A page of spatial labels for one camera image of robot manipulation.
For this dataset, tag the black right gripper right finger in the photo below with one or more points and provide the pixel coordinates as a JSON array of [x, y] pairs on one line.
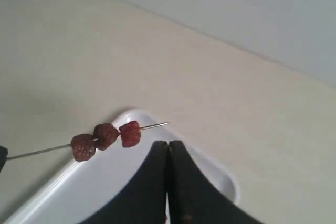
[[191, 196]]

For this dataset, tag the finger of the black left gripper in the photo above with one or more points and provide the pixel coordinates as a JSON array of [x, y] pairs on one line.
[[3, 156]]

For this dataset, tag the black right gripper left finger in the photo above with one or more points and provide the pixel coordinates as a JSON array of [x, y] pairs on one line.
[[143, 199]]

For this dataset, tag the red meat ball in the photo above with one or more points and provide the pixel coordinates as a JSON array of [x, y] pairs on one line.
[[83, 147], [130, 134], [106, 134]]

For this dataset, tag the thin metal skewer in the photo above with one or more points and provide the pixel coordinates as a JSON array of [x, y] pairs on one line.
[[69, 145]]

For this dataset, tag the white rectangular plastic tray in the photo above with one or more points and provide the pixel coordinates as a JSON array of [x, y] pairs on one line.
[[77, 190]]

